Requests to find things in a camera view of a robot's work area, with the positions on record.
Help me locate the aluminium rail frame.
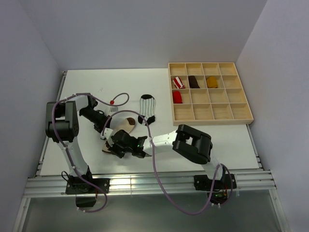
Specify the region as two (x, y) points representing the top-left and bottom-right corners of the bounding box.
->
(13, 70), (290, 232)

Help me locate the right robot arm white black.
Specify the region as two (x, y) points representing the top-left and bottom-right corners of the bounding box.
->
(107, 124), (226, 189)

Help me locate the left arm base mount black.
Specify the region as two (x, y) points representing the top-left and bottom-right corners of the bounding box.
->
(61, 171), (110, 209)

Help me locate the mustard yellow rolled sock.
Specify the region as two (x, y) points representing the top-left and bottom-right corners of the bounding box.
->
(206, 76), (218, 88)

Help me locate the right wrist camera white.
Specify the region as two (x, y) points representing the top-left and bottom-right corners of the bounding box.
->
(100, 128), (113, 140)

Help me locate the wooden compartment tray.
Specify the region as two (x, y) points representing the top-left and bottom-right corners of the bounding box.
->
(168, 62), (253, 125)

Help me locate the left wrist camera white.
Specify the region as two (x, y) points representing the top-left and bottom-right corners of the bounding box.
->
(104, 107), (118, 117)

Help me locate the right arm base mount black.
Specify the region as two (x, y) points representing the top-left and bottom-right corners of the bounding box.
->
(194, 174), (237, 205)

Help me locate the dark brown rolled sock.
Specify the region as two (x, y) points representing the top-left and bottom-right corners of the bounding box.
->
(188, 75), (200, 89)

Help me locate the beige brown striped sock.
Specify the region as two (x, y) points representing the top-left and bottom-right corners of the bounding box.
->
(101, 117), (136, 154)

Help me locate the white black striped sock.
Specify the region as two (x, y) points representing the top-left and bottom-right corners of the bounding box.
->
(138, 94), (156, 125)

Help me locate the red white striped rolled sock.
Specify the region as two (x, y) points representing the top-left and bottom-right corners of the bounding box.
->
(172, 76), (185, 89)

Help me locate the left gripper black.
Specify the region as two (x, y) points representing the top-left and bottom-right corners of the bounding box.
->
(79, 108), (112, 134)

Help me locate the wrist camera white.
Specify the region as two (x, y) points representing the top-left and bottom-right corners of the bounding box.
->
(100, 128), (113, 140)
(104, 107), (118, 117)

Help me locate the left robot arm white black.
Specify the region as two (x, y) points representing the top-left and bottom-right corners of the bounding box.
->
(45, 95), (108, 193)

